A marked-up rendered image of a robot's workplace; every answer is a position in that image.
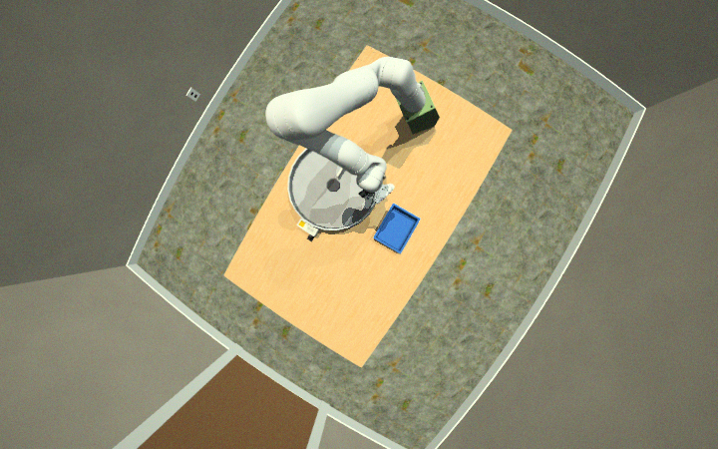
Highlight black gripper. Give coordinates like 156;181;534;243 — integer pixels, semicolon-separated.
359;175;386;198

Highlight blue crate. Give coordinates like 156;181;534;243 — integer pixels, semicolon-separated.
373;205;419;253

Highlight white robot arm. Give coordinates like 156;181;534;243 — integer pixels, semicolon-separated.
265;57;426;204

